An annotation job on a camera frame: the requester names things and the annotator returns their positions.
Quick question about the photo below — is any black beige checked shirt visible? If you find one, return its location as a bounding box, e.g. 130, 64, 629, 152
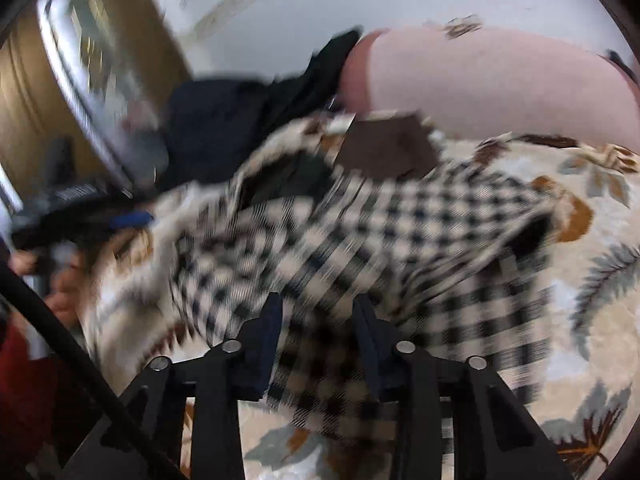
164, 112, 557, 443

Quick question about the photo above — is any person left hand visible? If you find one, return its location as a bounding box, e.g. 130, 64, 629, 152
9, 252, 86, 328

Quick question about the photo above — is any leaf pattern beige blanket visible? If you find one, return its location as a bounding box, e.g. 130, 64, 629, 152
80, 114, 639, 479

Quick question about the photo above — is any wooden glass panel door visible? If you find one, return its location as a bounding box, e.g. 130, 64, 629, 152
1, 0, 190, 209

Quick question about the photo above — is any dark navy garment pile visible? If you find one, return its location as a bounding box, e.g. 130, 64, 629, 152
156, 28, 361, 192

